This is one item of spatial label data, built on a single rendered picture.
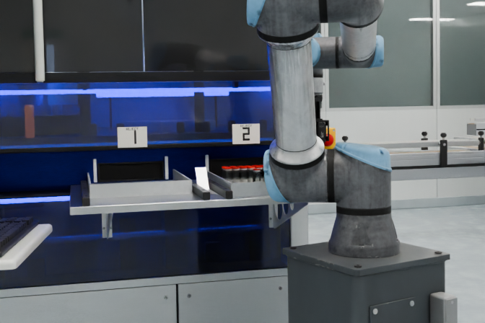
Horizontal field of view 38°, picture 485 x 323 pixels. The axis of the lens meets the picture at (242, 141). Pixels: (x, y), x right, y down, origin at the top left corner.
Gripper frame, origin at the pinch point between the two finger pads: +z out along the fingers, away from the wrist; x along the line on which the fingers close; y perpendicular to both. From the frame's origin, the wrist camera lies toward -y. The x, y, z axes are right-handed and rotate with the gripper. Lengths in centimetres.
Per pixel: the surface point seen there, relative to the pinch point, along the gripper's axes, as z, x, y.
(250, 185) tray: 2.2, -15.2, 1.4
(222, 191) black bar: 3.4, -22.1, 0.4
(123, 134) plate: -10, -44, -36
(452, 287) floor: 91, 158, -204
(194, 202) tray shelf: 5.5, -29.8, 4.0
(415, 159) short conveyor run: 1, 54, -47
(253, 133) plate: -9.4, -4.8, -35.7
